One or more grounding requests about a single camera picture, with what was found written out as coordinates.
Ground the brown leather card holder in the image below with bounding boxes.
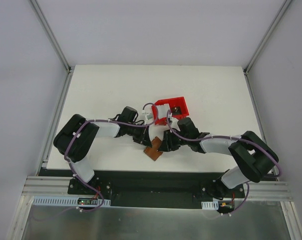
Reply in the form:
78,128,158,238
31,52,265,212
144,136,163,161

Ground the red plastic bin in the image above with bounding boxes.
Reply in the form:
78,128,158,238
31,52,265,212
151,96,189,125

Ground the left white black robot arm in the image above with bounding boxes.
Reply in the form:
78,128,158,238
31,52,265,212
53,106,158,195

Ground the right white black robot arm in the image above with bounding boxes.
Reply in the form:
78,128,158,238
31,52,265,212
159,117,279,198

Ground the black VIP card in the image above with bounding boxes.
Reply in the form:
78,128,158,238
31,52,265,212
171,106,183,116

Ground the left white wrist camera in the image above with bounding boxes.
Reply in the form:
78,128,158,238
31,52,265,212
142,109,154,125

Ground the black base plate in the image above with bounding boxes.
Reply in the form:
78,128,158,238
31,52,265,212
67,172,251,209

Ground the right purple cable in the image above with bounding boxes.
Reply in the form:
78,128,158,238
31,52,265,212
167,109,283,178

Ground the purple cable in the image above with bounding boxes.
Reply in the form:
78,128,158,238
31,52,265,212
167,109,283,178
64,102,158,181

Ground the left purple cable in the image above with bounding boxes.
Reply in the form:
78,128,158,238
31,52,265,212
64,102,158,181

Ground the left aluminium frame post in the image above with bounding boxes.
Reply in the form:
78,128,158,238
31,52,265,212
29,0,75,73

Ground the aluminium frame post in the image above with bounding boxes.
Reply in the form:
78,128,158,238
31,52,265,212
29,0,75,73
242,0,294,75

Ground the right white cable duct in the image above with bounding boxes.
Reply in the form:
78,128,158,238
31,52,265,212
201,201,219,211

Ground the white cable duct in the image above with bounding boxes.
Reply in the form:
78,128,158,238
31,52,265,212
201,201,219,211
33,196,111,208

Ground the right aluminium frame post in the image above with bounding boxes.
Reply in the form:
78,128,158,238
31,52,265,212
242,0,294,75

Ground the left white cable duct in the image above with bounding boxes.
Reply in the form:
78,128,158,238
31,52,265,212
33,196,111,208

